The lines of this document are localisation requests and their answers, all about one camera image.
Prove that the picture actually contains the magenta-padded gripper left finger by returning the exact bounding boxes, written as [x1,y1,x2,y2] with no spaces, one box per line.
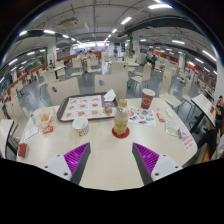
[40,142,92,186]

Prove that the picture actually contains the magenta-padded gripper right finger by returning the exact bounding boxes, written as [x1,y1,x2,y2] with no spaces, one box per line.
[131,142,184,186]

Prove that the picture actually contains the clear yellow-capped drink bottle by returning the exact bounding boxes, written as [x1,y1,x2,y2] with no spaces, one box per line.
[113,98,130,136]

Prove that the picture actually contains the white patterned mug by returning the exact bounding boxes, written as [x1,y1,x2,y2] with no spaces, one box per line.
[71,116,90,138]

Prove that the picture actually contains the flat round red coaster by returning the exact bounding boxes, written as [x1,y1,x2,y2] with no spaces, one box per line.
[111,126,131,140]

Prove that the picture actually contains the red white sauce packet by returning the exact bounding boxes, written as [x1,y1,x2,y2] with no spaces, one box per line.
[42,124,55,135]

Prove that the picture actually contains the clear plastic sleeve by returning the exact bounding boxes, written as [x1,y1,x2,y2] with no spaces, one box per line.
[164,119,183,138]

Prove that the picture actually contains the colourful sticker sheet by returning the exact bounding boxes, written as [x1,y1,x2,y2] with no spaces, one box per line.
[126,105,158,128]

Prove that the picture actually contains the dark brown food tray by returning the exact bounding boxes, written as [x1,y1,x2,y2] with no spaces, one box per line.
[56,92,120,123]

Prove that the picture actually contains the white notice with red print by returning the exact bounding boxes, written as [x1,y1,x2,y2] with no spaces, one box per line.
[179,131,198,153]

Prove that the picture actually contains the white card with red print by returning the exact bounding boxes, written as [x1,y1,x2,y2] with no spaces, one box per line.
[23,125,40,141]

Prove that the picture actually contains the flat red packet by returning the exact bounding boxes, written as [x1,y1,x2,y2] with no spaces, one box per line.
[17,142,28,159]

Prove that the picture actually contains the small teal sanitizer bottle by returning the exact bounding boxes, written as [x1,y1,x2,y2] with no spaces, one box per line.
[30,113,38,126]

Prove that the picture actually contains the red paper cup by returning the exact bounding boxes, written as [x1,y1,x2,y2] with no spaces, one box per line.
[140,87,157,110]

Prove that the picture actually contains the beige chair with round hole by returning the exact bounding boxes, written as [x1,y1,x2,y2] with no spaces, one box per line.
[94,73,129,99]
[47,77,81,106]

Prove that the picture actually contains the crumpled white napkin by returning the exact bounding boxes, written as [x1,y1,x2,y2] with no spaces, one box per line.
[103,88,118,103]

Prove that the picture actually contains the white neighbouring table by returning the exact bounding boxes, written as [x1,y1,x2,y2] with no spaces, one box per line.
[0,118,16,158]
[191,93,218,128]

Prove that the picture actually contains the person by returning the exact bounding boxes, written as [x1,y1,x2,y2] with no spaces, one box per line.
[86,49,96,61]
[77,49,87,73]
[208,94,224,161]
[144,52,158,66]

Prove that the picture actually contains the group of beige chairs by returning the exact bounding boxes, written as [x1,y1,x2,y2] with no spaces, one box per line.
[0,49,214,121]

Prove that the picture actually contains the ceiling air conditioning unit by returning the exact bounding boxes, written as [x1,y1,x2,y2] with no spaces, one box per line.
[58,17,79,29]

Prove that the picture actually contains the group of ceiling lights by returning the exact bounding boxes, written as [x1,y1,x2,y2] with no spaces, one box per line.
[0,2,221,81]

